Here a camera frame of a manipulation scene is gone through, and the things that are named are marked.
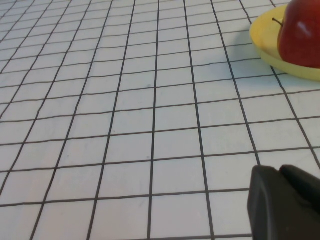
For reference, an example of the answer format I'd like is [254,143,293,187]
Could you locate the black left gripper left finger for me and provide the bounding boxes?
[246,164,320,240]

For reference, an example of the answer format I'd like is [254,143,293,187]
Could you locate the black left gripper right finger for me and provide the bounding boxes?
[279,164,320,209]

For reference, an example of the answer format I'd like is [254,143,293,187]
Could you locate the red apple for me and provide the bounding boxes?
[271,0,320,68]

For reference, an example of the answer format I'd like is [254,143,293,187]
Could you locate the yellow round plate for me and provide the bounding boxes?
[249,3,320,82]

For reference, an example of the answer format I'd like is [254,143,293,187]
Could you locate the white grid tablecloth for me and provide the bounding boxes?
[0,0,320,240]

